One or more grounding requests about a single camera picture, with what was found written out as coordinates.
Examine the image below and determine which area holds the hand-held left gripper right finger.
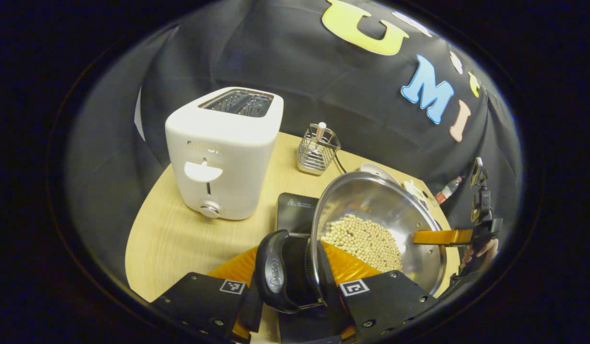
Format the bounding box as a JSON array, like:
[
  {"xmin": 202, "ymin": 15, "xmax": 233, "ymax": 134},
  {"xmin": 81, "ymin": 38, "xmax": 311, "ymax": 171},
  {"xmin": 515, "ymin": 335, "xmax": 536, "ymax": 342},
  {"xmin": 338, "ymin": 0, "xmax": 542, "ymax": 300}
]
[{"xmin": 319, "ymin": 241, "xmax": 439, "ymax": 342}]

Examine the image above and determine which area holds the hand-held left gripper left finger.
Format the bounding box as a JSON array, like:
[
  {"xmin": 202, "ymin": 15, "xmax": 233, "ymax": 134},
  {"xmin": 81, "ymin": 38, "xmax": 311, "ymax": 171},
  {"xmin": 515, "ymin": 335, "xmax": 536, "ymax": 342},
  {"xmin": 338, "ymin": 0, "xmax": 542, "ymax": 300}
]
[{"xmin": 149, "ymin": 246, "xmax": 264, "ymax": 342}]

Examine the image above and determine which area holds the pile of soybeans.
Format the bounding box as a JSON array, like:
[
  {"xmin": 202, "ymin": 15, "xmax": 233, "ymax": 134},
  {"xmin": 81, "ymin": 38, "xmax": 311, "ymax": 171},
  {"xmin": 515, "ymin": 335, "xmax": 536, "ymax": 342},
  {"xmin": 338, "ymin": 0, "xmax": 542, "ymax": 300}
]
[{"xmin": 320, "ymin": 214, "xmax": 404, "ymax": 273}]

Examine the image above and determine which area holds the steel pot with black handles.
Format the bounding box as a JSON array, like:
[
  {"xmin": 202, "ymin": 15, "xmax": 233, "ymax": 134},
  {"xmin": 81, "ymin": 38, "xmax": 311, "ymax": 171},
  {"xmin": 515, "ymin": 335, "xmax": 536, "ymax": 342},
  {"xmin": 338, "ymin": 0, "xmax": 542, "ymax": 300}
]
[{"xmin": 253, "ymin": 172, "xmax": 448, "ymax": 314}]

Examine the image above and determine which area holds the black induction cooktop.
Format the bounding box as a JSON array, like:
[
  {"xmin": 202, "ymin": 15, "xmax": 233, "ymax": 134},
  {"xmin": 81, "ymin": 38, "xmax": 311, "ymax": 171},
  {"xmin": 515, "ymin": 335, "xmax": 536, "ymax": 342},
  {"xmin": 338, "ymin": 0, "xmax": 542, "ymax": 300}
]
[{"xmin": 276, "ymin": 193, "xmax": 343, "ymax": 344}]

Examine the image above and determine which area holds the clear water bottle red label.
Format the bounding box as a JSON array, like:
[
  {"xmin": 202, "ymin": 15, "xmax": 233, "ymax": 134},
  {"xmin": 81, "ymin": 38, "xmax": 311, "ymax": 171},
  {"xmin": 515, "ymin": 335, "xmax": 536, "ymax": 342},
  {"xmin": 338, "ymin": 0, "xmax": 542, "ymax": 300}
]
[{"xmin": 435, "ymin": 175, "xmax": 465, "ymax": 205}]

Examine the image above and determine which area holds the white oval plate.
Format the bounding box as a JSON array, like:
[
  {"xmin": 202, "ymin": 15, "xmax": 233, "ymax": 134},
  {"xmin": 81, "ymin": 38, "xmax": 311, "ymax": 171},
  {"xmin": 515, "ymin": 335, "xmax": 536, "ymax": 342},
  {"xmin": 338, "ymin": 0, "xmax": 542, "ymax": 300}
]
[{"xmin": 360, "ymin": 162, "xmax": 401, "ymax": 184}]

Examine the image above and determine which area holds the white toaster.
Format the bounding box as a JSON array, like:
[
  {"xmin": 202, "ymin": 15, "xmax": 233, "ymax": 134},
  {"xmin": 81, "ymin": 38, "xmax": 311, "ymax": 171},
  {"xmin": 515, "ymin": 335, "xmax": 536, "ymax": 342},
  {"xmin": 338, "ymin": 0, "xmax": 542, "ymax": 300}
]
[{"xmin": 164, "ymin": 86, "xmax": 284, "ymax": 221}]

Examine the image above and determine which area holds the black backdrop cloth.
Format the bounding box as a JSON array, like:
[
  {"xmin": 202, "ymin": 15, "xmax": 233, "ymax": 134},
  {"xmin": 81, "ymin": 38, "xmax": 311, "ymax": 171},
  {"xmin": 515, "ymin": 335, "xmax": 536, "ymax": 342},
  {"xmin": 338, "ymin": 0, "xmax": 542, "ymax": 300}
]
[{"xmin": 68, "ymin": 0, "xmax": 523, "ymax": 287}]

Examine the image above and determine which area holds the metal wire basket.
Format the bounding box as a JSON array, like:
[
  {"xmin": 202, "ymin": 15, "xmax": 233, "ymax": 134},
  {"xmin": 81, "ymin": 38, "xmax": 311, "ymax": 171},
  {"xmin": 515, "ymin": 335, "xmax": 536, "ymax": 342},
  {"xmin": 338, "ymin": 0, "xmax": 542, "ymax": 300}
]
[{"xmin": 297, "ymin": 123, "xmax": 342, "ymax": 176}]

